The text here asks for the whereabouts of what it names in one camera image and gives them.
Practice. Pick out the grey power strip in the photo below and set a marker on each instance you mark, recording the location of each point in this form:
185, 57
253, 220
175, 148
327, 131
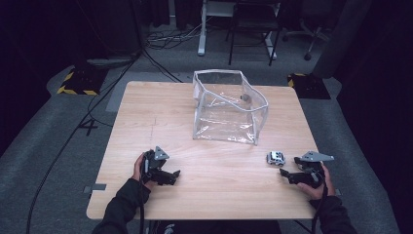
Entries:
110, 61

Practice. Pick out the grey curtain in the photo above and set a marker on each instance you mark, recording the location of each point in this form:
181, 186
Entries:
341, 39

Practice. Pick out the small white toy car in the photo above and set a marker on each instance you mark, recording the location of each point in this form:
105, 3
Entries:
276, 158

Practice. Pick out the person's right hand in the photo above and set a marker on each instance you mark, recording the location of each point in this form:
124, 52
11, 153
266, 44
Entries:
328, 188

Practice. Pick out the black chair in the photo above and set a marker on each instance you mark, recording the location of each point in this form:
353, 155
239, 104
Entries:
253, 21

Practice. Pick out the yellow black striped base plate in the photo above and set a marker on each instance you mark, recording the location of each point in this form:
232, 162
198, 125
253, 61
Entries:
308, 86
81, 83

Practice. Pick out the white desk frame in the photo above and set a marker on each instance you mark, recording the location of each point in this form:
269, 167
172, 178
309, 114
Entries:
202, 32

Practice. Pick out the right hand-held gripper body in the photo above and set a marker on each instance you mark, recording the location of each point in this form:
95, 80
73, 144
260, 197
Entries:
313, 177

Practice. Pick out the clear plastic bag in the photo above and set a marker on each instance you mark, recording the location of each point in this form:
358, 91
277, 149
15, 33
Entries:
224, 130

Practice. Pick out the office chair wheel base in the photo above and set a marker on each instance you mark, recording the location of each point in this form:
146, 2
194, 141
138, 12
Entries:
311, 35

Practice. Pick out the person's left hand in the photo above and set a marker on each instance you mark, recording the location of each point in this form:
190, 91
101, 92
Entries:
137, 172

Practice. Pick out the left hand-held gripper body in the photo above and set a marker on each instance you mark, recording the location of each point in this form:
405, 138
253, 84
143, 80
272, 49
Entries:
152, 165

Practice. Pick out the grey tape strip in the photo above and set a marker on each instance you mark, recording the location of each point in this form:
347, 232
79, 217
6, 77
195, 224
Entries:
97, 187

